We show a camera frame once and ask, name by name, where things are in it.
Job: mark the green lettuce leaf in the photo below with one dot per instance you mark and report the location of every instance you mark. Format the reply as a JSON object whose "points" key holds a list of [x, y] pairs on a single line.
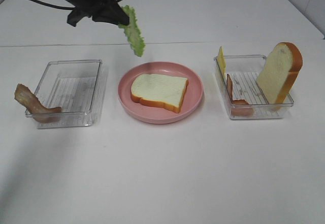
{"points": [[132, 32]]}

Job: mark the pink round plate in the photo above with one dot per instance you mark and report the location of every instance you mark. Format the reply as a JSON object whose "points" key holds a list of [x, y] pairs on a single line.
{"points": [[155, 115]]}

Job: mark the bread slice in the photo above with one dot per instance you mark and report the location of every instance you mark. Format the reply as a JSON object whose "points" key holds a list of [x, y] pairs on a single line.
{"points": [[280, 71], [158, 90]]}

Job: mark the right clear plastic tray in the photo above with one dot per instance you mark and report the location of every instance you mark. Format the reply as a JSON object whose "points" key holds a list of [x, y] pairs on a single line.
{"points": [[244, 70]]}

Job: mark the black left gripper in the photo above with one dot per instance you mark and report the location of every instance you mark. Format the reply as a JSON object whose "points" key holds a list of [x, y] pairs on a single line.
{"points": [[108, 11]]}

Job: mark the bacon strip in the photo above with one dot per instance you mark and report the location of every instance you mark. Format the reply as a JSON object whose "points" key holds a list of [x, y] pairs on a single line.
{"points": [[242, 106], [25, 97]]}

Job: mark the clear plastic tray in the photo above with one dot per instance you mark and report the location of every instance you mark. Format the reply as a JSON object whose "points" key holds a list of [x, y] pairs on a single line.
{"points": [[78, 87], [244, 70]]}

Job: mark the left clear plastic tray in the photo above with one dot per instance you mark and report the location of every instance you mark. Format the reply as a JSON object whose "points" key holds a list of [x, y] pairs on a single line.
{"points": [[78, 87]]}

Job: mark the yellow cheese slice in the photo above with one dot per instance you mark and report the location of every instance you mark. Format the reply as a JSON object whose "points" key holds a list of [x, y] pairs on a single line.
{"points": [[221, 62]]}

